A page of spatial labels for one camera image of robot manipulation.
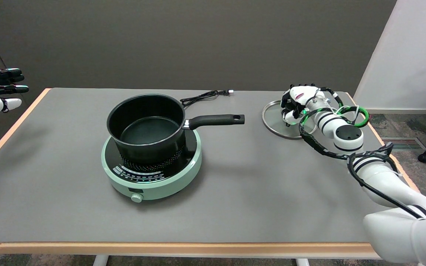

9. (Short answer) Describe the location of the grey table mat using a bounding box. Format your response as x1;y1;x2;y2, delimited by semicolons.
0;88;413;243

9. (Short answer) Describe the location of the black saucepan with handle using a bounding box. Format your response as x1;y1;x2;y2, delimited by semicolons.
106;93;245;166

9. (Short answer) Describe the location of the black wrapped robot cable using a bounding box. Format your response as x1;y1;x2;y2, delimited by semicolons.
299;87;426;220

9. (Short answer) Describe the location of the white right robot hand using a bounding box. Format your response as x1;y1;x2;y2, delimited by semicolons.
280;84;326;126

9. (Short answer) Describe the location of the floor air vent grille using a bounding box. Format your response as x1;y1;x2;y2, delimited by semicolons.
381;137;426;150

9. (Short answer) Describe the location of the green robot cable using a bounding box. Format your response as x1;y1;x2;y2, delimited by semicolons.
302;106;370;128

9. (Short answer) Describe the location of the glass pot lid black knob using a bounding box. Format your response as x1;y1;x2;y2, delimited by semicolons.
261;100;317;140

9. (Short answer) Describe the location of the black power cord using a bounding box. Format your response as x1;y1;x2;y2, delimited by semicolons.
180;89;234;108

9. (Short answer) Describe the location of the mint green induction cooker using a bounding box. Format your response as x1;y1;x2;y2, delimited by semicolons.
101;129;202;203

